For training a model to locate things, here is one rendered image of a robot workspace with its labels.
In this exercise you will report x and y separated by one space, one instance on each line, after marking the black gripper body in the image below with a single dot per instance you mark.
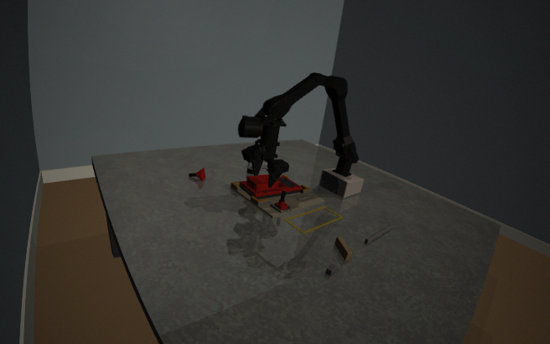
274 165

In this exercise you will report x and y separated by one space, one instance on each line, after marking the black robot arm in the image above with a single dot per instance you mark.
277 107

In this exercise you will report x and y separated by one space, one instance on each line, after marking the brown rectangular block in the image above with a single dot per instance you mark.
343 248

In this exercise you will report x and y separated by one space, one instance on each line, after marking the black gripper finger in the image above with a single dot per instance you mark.
272 177
256 165

